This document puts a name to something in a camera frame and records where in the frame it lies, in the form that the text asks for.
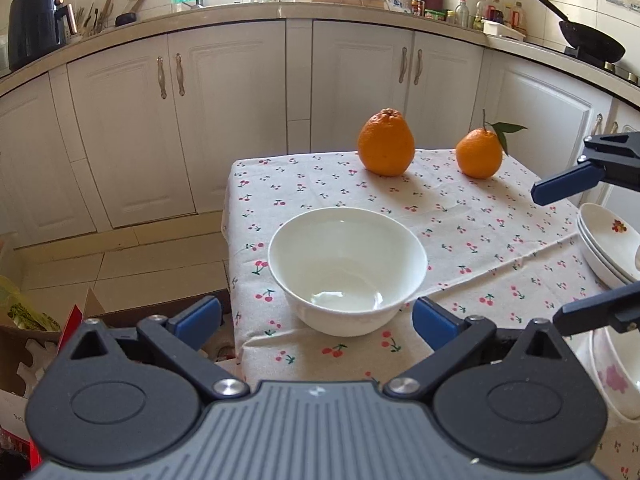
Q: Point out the white kitchen cabinets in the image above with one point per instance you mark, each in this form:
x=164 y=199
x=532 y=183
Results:
x=93 y=141

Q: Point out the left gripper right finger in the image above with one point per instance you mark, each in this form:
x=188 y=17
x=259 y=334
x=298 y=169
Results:
x=457 y=343

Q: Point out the black air fryer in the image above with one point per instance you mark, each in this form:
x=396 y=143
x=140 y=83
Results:
x=37 y=28

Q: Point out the dark sauce bottle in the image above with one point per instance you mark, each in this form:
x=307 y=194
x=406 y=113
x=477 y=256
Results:
x=417 y=7

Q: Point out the lower white plate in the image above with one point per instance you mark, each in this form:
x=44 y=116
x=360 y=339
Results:
x=605 y=273

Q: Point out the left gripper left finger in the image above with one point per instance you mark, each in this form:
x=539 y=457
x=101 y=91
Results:
x=175 y=344

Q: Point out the yellow plastic bag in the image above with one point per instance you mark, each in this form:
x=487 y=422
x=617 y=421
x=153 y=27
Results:
x=19 y=310

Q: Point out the bumpy orange fruit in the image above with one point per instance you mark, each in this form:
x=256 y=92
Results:
x=385 y=144

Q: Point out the orange with stem leaf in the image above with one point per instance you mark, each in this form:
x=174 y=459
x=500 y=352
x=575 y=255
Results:
x=480 y=153

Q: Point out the black wok pan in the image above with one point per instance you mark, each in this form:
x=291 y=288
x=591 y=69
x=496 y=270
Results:
x=588 y=39

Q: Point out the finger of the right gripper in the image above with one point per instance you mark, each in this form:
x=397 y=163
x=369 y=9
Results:
x=568 y=183
x=618 y=308

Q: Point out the white bowl pink flowers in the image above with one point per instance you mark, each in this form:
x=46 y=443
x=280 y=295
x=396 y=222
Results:
x=346 y=272

